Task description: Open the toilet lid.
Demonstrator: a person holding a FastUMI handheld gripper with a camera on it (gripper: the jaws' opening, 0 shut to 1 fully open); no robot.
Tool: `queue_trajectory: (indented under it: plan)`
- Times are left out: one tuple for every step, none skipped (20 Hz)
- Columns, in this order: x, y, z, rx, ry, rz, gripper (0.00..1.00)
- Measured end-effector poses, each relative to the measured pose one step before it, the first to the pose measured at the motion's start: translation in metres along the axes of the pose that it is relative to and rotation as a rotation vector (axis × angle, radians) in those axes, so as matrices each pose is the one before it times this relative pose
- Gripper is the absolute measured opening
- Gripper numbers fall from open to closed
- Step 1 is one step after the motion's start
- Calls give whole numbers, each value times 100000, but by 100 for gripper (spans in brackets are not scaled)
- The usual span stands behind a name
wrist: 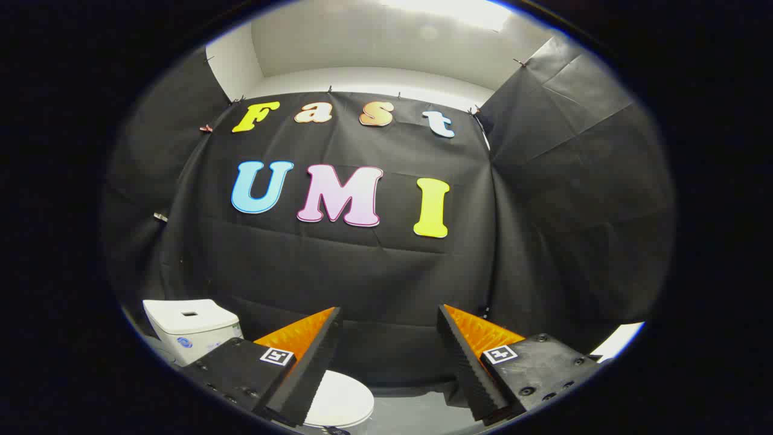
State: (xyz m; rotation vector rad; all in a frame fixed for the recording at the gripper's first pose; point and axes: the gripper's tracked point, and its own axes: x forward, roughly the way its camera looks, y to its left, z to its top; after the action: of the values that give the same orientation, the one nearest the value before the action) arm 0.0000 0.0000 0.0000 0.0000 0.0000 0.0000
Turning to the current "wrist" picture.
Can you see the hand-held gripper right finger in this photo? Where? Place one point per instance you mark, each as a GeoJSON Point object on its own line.
{"type": "Point", "coordinates": [462, 356]}

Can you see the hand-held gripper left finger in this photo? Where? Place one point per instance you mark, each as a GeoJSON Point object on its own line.
{"type": "Point", "coordinates": [314, 356]}

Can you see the white toilet tank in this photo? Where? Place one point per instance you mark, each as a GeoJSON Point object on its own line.
{"type": "Point", "coordinates": [193, 329]}

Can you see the black backdrop cloth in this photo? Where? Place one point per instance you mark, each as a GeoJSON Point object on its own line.
{"type": "Point", "coordinates": [362, 272]}

